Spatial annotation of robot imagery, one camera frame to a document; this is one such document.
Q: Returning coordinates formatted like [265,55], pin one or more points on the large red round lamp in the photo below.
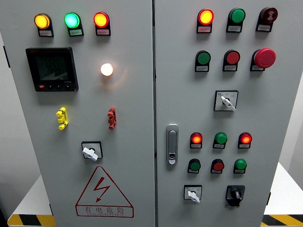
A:
[101,20]
[205,17]

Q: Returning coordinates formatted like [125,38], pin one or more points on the black display meter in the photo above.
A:
[52,68]

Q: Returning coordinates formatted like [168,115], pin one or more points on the small green round lamp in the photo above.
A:
[241,164]
[221,138]

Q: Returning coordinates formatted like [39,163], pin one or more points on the large green push button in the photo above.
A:
[203,58]
[237,15]

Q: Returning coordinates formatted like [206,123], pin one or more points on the turn switch black knob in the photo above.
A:
[235,194]

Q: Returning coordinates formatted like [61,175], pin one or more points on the large red push button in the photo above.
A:
[232,57]

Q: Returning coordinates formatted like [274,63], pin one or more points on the small red round lamp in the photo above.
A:
[245,138]
[196,138]

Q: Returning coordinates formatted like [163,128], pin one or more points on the white round lamp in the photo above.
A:
[106,69]

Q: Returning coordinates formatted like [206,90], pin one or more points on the red warning triangle sticker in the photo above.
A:
[104,211]

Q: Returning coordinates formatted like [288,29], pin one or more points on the grey door with warning triangle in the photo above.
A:
[130,106]

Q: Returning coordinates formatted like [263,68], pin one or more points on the grey door with silver lock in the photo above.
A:
[184,106]

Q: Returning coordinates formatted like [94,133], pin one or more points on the black cabinet hinge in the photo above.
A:
[50,209]
[6,56]
[269,198]

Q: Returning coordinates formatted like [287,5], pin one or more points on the small red push button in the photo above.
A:
[218,166]

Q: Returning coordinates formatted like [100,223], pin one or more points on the large green round lamp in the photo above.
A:
[72,20]

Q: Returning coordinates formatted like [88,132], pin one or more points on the black yellow striped tape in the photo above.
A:
[284,220]
[30,220]

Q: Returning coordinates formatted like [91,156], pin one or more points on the large yellow round lamp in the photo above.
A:
[42,21]

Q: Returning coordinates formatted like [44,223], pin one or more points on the small black-framed label plate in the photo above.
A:
[218,146]
[239,171]
[103,32]
[46,33]
[216,171]
[202,68]
[263,28]
[204,29]
[256,68]
[193,171]
[195,146]
[243,146]
[76,32]
[229,68]
[234,28]

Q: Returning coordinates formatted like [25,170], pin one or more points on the small green push button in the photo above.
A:
[195,165]

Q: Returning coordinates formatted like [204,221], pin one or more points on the silver door lock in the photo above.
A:
[172,142]

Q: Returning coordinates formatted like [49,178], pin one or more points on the large red stop button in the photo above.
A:
[265,58]

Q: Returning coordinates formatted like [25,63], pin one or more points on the dark red buzzer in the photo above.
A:
[270,14]

